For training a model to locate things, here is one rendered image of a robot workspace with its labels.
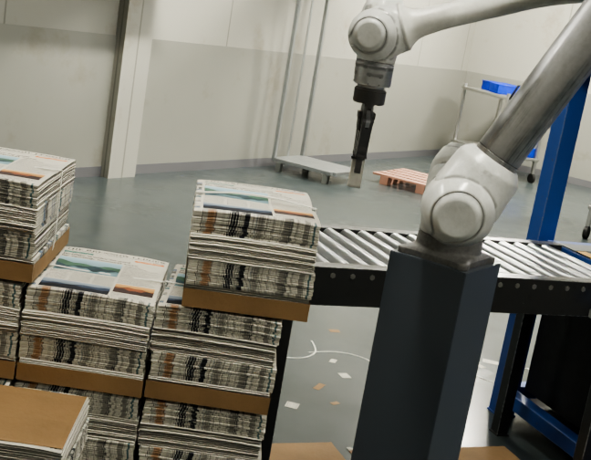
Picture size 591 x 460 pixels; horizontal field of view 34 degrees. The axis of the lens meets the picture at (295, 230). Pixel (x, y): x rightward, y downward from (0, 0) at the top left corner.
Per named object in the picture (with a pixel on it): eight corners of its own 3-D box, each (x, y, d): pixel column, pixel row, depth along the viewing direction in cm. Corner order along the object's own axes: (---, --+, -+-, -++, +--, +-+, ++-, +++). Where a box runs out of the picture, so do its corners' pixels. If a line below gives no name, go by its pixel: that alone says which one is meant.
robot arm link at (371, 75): (357, 59, 220) (353, 86, 221) (397, 66, 220) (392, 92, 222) (354, 57, 229) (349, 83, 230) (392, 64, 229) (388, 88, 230)
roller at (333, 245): (373, 264, 296) (374, 278, 297) (316, 224, 338) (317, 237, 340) (357, 267, 294) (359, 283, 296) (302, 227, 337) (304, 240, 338)
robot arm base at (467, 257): (502, 260, 239) (507, 238, 238) (464, 272, 221) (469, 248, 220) (437, 241, 249) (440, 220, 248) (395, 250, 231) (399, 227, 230)
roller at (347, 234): (414, 275, 302) (402, 287, 302) (353, 235, 344) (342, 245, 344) (405, 265, 300) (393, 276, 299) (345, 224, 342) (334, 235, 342)
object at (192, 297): (307, 322, 220) (310, 304, 219) (181, 306, 216) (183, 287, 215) (301, 301, 235) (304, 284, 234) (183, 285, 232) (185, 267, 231)
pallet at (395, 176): (368, 181, 961) (370, 171, 959) (403, 176, 1023) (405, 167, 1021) (467, 206, 906) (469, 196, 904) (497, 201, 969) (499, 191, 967)
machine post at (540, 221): (497, 417, 409) (580, 47, 376) (486, 408, 417) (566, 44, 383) (515, 417, 413) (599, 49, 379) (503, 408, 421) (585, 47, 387)
